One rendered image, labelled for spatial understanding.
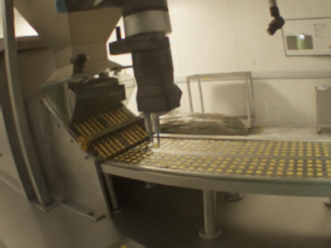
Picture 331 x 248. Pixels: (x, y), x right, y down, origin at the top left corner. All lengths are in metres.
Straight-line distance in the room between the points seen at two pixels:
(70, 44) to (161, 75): 0.29
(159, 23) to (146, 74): 0.10
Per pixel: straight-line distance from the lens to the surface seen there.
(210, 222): 0.48
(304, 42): 4.11
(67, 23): 0.61
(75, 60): 0.58
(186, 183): 0.43
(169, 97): 0.43
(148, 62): 0.42
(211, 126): 0.65
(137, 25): 0.43
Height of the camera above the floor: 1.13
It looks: 13 degrees down
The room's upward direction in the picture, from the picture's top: 8 degrees counter-clockwise
